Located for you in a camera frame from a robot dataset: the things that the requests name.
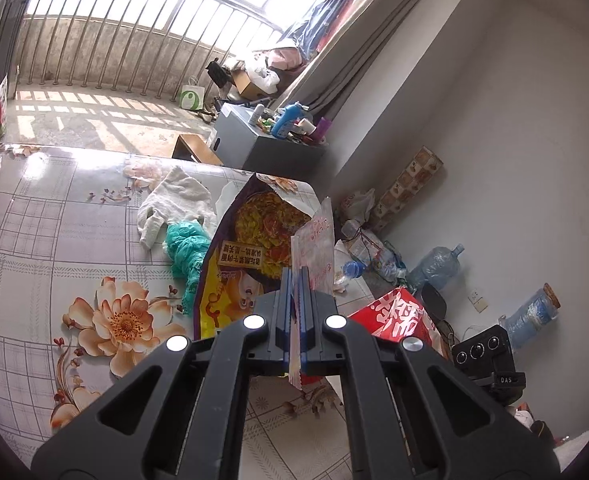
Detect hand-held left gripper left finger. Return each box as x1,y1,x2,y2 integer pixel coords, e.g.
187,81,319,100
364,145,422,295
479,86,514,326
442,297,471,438
30,266,297,480

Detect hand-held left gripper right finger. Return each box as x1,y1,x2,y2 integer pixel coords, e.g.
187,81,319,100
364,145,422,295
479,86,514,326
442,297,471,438
298,266,560,480

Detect clear pink printed wrapper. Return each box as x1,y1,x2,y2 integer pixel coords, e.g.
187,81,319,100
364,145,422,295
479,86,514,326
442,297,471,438
289,196,336,391

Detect purple snack bag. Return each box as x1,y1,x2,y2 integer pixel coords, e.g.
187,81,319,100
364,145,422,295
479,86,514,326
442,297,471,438
194,172,325,341

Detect red snack bag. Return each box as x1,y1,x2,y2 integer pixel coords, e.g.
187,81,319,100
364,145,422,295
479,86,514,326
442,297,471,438
347,287,450,361

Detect teal mesh cloth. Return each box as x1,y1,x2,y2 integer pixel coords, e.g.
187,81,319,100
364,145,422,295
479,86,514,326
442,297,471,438
163,220,212,316

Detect small clear plastic bottle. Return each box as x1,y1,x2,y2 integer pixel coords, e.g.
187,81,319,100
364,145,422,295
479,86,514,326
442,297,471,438
334,260,367,286

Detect pile of snack packets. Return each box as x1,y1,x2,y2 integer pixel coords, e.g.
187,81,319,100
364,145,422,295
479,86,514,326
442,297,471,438
341,225,407,281

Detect white plastic bag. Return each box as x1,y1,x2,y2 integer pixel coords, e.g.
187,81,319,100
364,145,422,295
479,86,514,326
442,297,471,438
339,189,376,226

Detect large clear water jug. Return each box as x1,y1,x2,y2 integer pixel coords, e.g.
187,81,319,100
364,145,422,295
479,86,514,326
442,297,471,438
407,244,466,291

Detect grey cabinet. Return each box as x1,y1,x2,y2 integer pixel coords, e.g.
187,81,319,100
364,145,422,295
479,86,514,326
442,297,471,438
214,102,330,173

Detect white cloth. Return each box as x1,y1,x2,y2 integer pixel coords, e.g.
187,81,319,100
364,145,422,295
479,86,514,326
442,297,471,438
137,166,218,251

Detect long patterned box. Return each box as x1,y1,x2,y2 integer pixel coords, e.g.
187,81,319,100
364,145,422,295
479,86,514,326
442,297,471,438
371,146,444,233

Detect black appliance with knobs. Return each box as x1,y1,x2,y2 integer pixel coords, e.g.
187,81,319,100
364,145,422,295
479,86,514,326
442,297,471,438
451,325,525,401

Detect wooden stool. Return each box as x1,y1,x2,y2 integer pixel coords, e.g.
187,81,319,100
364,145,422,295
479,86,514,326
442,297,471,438
172,134,224,167

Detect water jug with brown cap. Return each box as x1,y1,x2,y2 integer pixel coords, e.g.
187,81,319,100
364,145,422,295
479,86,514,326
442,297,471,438
504,284,560,348

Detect cardboard box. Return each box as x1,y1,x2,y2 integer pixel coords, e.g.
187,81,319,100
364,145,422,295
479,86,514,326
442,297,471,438
232,67,270,100

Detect white green paper bag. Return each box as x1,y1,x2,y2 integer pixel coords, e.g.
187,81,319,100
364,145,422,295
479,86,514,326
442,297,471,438
180,76,206,111

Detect floral bed mat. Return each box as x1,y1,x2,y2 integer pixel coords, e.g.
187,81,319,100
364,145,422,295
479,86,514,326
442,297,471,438
0,142,375,480

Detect grey curtain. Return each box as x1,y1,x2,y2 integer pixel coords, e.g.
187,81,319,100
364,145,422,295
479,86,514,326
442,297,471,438
274,0,475,121

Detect hanging blue clothes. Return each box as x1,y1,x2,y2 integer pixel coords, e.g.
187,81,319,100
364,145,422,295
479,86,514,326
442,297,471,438
289,0,360,56

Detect metal balcony railing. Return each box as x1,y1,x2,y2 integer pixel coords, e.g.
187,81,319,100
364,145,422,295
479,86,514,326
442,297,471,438
17,0,285,98

